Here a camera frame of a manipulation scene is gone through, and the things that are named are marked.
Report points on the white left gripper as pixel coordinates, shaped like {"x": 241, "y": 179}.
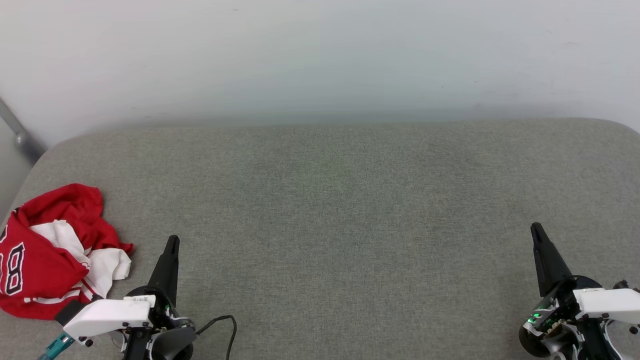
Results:
{"x": 107, "y": 315}

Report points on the grey metal rail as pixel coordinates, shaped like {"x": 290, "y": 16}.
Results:
{"x": 20, "y": 136}

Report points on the grey fabric sofa seat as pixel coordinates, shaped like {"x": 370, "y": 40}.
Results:
{"x": 350, "y": 225}

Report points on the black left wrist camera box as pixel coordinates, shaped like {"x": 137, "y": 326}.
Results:
{"x": 68, "y": 312}

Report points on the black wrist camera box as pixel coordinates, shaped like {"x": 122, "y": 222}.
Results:
{"x": 68, "y": 312}
{"x": 622, "y": 284}

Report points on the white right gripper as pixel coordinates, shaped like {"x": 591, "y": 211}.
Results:
{"x": 610, "y": 302}

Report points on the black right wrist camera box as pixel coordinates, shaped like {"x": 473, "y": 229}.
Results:
{"x": 622, "y": 284}

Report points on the red and white basketball jersey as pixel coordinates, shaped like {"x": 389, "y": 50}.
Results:
{"x": 40, "y": 270}

